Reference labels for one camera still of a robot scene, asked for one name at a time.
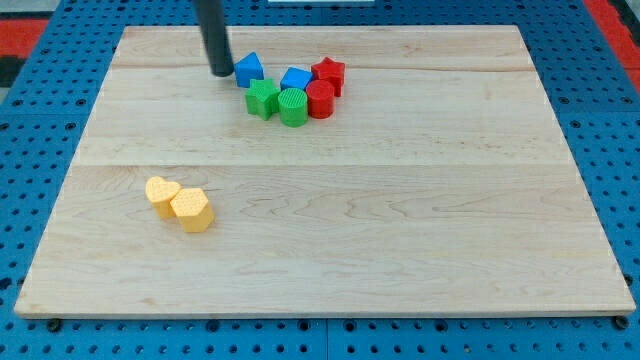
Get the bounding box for blue triangle block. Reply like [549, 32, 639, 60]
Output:
[234, 52, 264, 88]

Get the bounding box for green cylinder block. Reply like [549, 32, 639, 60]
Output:
[278, 88, 308, 127]

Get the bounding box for red cylinder block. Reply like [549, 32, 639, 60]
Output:
[305, 80, 334, 119]

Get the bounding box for green star block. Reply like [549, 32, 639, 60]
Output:
[245, 78, 280, 121]

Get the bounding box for blue cube block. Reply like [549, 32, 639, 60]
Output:
[280, 67, 313, 91]

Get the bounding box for red star block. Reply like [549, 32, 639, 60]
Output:
[311, 57, 346, 97]

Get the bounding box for light wooden board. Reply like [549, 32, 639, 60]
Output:
[15, 25, 636, 319]

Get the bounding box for yellow hexagon block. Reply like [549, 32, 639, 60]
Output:
[170, 188, 215, 233]

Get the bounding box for yellow heart block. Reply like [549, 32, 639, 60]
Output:
[145, 176, 182, 219]

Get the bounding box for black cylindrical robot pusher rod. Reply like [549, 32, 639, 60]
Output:
[193, 0, 234, 77]

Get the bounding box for blue perforated pegboard base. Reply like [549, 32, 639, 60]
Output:
[1, 0, 639, 359]

